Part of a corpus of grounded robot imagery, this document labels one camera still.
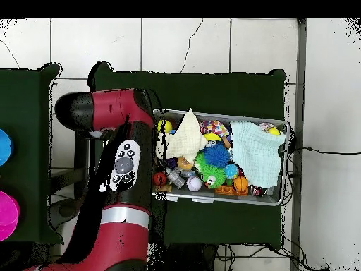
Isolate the blue plastic bowl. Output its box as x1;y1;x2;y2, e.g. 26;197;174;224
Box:
0;128;14;167

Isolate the green spiky rubber toy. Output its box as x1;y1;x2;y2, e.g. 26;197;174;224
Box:
194;152;227;189

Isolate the grey metal pole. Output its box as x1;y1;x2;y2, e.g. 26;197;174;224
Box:
290;18;307;271

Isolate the magenta plastic bowl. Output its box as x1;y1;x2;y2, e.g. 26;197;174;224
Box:
0;190;20;243

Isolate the blue spiky rubber ball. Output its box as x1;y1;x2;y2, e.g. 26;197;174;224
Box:
202;144;232;169

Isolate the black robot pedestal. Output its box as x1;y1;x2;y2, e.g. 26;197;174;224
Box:
150;243;218;271

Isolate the mint green muslin cloth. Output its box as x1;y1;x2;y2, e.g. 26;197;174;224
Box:
230;121;286;189

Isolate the cream muslin cloth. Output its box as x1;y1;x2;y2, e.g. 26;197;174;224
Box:
156;108;209;165

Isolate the yellow smiley face ball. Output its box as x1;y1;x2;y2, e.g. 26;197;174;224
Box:
157;119;173;134

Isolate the white baseball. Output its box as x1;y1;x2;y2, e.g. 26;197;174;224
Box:
185;175;203;192

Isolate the orange basketball toy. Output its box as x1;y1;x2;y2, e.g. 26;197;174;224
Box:
233;175;250;193

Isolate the thin black cable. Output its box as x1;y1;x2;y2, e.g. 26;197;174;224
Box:
290;146;361;156

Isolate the red orange ball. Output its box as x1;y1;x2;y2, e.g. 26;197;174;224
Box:
152;171;169;187

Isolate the silver mesh bin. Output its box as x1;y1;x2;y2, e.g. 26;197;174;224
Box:
152;108;291;207

